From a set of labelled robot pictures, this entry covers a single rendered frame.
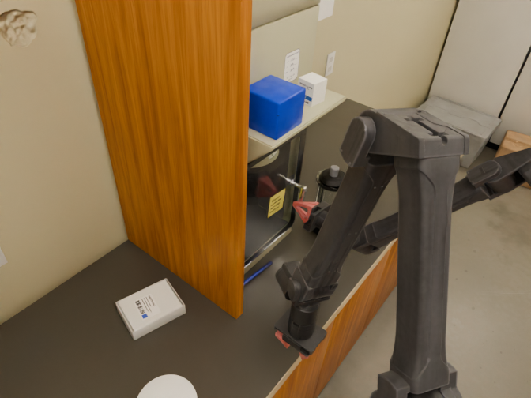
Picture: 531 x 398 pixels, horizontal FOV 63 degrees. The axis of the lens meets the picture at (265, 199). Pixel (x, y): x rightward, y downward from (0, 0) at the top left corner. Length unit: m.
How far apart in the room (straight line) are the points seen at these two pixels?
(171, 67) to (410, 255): 0.60
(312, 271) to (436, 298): 0.28
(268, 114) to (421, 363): 0.57
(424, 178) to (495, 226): 2.90
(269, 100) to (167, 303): 0.67
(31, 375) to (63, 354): 0.09
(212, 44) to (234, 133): 0.17
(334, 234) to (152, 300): 0.73
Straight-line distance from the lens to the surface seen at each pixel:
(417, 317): 0.59
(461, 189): 1.13
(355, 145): 0.58
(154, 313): 1.28
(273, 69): 1.04
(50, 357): 1.33
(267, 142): 0.94
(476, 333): 2.71
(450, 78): 4.12
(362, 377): 2.35
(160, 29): 0.92
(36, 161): 1.25
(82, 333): 1.34
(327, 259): 0.76
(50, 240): 1.40
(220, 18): 0.79
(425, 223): 0.55
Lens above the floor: 2.02
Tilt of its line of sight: 41 degrees down
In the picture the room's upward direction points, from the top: 4 degrees clockwise
